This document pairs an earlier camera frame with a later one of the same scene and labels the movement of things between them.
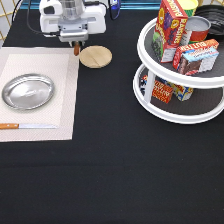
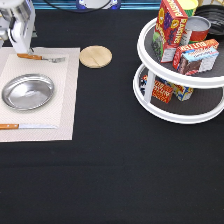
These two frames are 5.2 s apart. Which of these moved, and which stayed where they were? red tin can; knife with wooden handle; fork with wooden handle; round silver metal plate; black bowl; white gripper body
Moved: fork with wooden handle; white gripper body
Stayed: knife with wooden handle; red tin can; black bowl; round silver metal plate
